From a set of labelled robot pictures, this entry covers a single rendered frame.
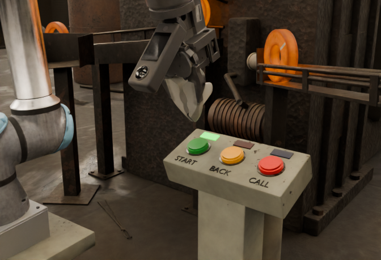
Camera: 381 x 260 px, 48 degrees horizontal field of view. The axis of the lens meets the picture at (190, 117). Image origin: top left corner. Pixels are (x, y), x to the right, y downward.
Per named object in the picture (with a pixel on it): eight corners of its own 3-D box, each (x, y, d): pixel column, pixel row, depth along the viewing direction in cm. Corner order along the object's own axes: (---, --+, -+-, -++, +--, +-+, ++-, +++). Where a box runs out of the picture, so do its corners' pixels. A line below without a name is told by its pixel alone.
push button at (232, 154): (229, 151, 77) (228, 143, 76) (249, 156, 74) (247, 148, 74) (217, 164, 74) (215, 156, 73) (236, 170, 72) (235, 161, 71)
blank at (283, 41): (280, 91, 129) (270, 92, 128) (269, 46, 134) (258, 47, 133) (304, 66, 115) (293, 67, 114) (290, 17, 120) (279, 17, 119)
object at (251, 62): (263, 70, 142) (263, 52, 141) (275, 71, 133) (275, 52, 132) (246, 71, 140) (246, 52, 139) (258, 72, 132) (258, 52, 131)
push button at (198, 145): (197, 143, 81) (194, 135, 80) (214, 147, 79) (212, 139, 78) (184, 154, 79) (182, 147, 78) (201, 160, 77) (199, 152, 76)
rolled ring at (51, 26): (64, 62, 222) (69, 61, 224) (66, 27, 214) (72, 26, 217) (43, 51, 231) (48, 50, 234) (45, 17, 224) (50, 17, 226)
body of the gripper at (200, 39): (222, 60, 73) (208, -9, 67) (193, 84, 68) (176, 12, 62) (187, 56, 78) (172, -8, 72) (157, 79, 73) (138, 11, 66)
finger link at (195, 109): (223, 110, 77) (213, 64, 73) (204, 127, 74) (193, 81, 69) (208, 107, 79) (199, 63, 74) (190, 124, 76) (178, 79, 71)
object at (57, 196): (48, 184, 206) (33, 33, 187) (102, 186, 204) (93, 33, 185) (30, 203, 186) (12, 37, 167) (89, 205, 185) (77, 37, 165)
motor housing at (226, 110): (223, 226, 168) (226, 93, 154) (273, 246, 155) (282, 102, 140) (203, 240, 158) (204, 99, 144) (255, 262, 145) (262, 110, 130)
